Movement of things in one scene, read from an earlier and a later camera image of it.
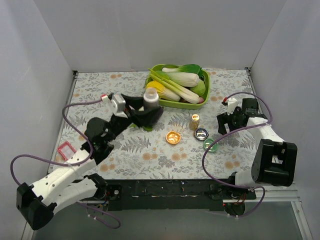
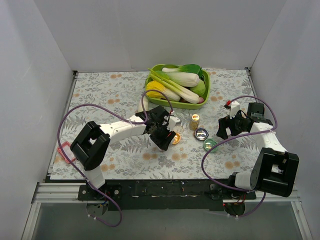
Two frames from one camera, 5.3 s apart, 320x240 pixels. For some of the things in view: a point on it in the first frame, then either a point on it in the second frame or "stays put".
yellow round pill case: x=173 y=137 stays put
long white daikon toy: x=189 y=98 stays put
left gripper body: x=131 y=111 → x=161 y=135
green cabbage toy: x=199 y=89 stays put
